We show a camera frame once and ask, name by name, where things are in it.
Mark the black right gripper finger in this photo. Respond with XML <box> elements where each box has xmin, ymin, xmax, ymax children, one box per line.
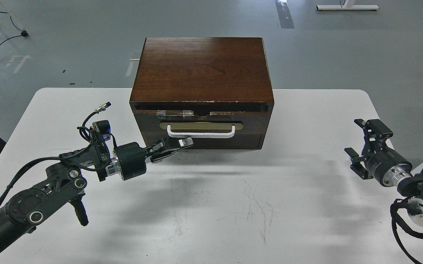
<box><xmin>344</xmin><ymin>147</ymin><xmax>374</xmax><ymax>179</ymax></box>
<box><xmin>354</xmin><ymin>119</ymin><xmax>394</xmax><ymax>155</ymax></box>

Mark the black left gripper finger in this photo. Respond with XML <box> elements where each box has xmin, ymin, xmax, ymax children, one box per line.
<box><xmin>149</xmin><ymin>147</ymin><xmax>181</xmax><ymax>164</ymax></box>
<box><xmin>146</xmin><ymin>137</ymin><xmax>194</xmax><ymax>157</ymax></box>

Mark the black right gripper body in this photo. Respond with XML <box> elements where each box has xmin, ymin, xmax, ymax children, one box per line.
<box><xmin>362</xmin><ymin>146</ymin><xmax>412</xmax><ymax>187</ymax></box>

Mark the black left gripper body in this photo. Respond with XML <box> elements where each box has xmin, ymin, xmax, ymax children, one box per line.
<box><xmin>107</xmin><ymin>142</ymin><xmax>148</xmax><ymax>181</ymax></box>

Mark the wooden drawer with white handle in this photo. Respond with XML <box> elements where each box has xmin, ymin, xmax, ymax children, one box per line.
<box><xmin>133</xmin><ymin>110</ymin><xmax>271</xmax><ymax>149</ymax></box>

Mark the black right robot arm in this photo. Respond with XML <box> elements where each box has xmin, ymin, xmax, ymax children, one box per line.
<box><xmin>344</xmin><ymin>119</ymin><xmax>423</xmax><ymax>264</ymax></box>

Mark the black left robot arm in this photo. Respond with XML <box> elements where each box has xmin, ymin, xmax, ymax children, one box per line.
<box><xmin>0</xmin><ymin>102</ymin><xmax>193</xmax><ymax>253</ymax></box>

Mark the dark wooden cabinet box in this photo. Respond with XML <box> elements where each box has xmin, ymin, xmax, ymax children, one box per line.
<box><xmin>130</xmin><ymin>37</ymin><xmax>275</xmax><ymax>150</ymax></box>

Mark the white table base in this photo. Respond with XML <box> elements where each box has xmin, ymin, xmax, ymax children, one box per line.
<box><xmin>316</xmin><ymin>0</ymin><xmax>379</xmax><ymax>11</ymax></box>

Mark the white stand leg with caster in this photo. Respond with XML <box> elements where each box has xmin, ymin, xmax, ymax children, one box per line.
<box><xmin>0</xmin><ymin>0</ymin><xmax>29</xmax><ymax>36</ymax></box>

